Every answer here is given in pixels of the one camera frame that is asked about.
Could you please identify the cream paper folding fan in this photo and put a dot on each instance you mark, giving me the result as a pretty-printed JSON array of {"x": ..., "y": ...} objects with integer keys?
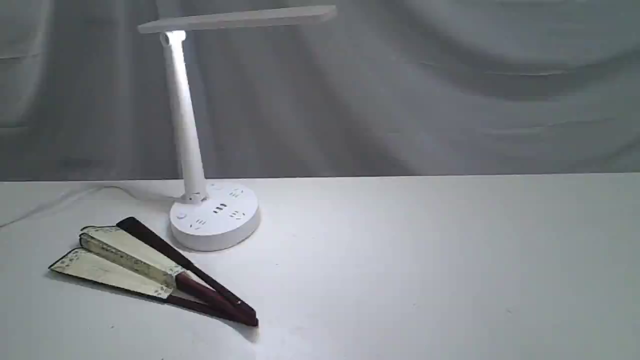
[{"x": 132, "y": 258}]

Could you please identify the white desk lamp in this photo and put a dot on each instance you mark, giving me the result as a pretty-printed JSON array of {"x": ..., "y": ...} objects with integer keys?
[{"x": 212, "y": 216}]

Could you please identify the grey backdrop curtain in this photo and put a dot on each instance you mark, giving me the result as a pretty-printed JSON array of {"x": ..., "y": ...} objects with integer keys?
[{"x": 385, "y": 88}]

